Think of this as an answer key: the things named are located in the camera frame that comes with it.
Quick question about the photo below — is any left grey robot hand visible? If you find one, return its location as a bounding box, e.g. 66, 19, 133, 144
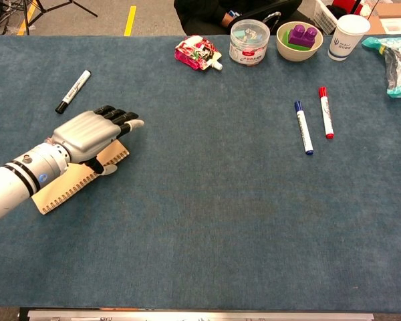
51, 105, 145, 177

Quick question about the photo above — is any tan spiral notebook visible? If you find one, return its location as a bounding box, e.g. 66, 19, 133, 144
31, 138, 130, 215

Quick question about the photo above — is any black whiteboard marker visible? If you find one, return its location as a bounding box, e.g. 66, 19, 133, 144
55, 70, 92, 115

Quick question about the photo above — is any seated person in black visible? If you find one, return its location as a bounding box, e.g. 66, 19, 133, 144
173, 0, 303, 36

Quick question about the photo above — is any blue whiteboard marker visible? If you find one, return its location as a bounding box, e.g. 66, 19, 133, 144
293, 100, 315, 156

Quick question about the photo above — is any red whiteboard marker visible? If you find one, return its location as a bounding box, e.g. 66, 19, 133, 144
318, 86, 335, 140

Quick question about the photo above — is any black tripod stand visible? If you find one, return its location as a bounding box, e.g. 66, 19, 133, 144
19, 0, 99, 34

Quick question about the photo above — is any blue felt table mat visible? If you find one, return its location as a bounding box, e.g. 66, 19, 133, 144
0, 33, 401, 310

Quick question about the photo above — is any pink drink pouch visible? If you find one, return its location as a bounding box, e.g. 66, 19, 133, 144
174, 35, 224, 72

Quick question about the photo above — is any clear plastic jar of clips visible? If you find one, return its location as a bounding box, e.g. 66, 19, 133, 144
229, 19, 271, 67

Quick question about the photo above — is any green toy block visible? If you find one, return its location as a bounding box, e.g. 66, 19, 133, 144
280, 29, 311, 51

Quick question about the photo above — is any beige bowl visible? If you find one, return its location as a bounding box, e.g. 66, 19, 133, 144
275, 21, 324, 62

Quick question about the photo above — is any purple toy block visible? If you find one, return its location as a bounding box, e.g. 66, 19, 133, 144
288, 23, 319, 48

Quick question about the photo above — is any white plastic basket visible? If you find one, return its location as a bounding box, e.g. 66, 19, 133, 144
312, 0, 342, 34

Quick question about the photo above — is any white paper cup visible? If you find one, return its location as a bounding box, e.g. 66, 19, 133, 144
327, 14, 372, 62

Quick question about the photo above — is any red plastic item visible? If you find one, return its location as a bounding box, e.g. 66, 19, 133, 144
331, 0, 364, 16

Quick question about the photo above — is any cardboard box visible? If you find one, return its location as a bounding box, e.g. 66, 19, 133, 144
367, 3, 401, 35

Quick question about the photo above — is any aluminium rail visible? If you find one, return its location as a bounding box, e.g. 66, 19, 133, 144
26, 309, 375, 321

